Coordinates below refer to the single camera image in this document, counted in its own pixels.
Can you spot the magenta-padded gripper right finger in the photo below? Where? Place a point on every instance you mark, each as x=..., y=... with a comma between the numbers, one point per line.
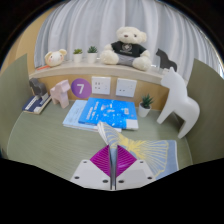
x=136, y=173

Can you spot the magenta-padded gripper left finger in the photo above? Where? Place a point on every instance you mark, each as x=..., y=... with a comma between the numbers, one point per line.
x=88, y=173

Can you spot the blue towel with yellow print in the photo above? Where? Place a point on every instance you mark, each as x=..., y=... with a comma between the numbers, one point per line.
x=156, y=153

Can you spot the light blue book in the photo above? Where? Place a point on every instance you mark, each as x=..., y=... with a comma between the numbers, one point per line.
x=73, y=116

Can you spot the bright blue book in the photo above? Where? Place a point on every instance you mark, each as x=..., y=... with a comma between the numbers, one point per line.
x=108, y=112

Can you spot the green potted plant white pot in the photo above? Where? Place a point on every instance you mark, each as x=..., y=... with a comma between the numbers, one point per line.
x=145, y=108

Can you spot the large white horse figurine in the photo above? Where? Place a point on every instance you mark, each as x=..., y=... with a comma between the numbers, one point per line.
x=181, y=103

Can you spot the pink wooden horse figurine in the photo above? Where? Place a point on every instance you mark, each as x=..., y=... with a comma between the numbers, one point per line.
x=60, y=94

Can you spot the round purple number sign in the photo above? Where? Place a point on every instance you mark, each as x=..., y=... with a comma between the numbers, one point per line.
x=81, y=88

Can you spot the dark blue book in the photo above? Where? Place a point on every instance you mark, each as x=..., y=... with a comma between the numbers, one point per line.
x=33, y=106

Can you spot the green partition panel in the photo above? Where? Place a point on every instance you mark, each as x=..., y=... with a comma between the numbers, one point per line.
x=11, y=106
x=208, y=116

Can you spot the grey wooden horse figurine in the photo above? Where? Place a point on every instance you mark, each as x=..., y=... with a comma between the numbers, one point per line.
x=37, y=87

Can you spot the light wooden ledge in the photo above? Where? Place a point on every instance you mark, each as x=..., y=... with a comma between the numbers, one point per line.
x=93, y=70

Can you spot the black horse figurine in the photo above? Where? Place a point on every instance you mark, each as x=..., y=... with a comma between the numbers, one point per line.
x=166, y=61

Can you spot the small potted succulent white pot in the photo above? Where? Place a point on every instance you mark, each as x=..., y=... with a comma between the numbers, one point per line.
x=92, y=57
x=77, y=57

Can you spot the small cream plush toy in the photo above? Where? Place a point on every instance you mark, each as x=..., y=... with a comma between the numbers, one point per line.
x=55, y=58

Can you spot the cream teddy bear black shirt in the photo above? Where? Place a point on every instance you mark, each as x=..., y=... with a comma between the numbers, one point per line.
x=128, y=50

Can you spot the white pleated curtain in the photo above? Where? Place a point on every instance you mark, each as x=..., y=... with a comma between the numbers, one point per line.
x=83, y=23

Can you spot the white wall socket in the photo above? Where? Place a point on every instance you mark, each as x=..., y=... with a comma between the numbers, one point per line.
x=101, y=85
x=126, y=87

